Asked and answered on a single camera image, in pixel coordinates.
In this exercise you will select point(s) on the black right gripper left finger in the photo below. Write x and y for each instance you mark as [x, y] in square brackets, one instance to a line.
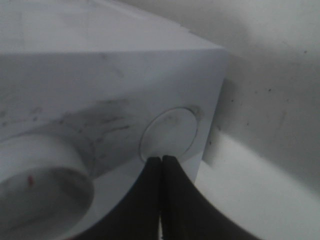
[136, 216]

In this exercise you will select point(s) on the round door release button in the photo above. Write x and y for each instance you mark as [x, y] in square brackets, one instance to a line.
[173, 132]

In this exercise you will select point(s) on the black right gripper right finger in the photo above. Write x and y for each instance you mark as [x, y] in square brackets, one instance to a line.
[185, 212]

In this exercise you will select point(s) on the white microwave oven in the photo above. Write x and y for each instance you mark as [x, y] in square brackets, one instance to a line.
[95, 73]

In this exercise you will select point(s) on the white timer knob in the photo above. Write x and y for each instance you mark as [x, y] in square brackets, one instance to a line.
[45, 188]

